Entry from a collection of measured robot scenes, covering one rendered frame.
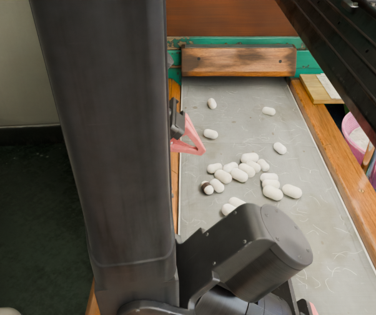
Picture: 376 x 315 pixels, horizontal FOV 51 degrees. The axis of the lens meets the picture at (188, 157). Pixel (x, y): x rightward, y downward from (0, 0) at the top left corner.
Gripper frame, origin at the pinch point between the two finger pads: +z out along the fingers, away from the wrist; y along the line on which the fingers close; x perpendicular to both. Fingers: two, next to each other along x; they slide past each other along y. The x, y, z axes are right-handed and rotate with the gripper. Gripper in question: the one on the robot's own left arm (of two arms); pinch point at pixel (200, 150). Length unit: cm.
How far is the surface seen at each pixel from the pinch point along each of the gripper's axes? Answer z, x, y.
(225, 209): 6.9, 1.7, -9.3
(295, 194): 17.1, -6.6, -5.2
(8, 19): -54, 66, 123
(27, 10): -49, 56, 124
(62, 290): 18, 93, 27
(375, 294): 23.4, -10.3, -25.0
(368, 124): -5.8, -26.5, -29.6
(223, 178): 7.4, 1.7, -0.6
